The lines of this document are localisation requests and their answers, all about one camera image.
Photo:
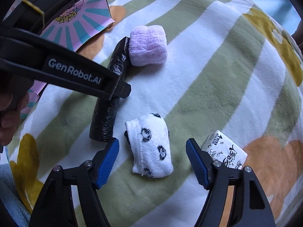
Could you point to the floral striped blanket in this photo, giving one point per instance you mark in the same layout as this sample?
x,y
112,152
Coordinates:
x,y
213,75

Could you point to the black plastic bag roll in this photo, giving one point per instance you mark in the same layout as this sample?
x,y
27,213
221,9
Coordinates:
x,y
106,118

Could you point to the light blue cloth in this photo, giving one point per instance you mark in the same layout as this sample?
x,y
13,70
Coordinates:
x,y
11,194

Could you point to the person's left hand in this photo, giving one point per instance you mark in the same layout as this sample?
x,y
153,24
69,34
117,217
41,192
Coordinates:
x,y
10,123

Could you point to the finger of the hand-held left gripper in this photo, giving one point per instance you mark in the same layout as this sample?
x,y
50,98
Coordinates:
x,y
78,69

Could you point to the black white tissue pack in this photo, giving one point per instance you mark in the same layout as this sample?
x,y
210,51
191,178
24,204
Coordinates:
x,y
224,152

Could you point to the cardboard box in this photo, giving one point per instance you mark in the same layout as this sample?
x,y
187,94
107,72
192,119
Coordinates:
x,y
75,21

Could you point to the rolled purple towel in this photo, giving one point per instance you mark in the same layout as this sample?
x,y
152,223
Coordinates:
x,y
148,45

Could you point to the white panda print sock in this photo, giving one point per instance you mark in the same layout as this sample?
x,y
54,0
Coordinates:
x,y
151,146

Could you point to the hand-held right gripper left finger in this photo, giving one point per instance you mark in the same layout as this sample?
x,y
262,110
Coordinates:
x,y
107,164

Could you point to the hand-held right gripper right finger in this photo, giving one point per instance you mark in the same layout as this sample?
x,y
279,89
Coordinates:
x,y
197,163

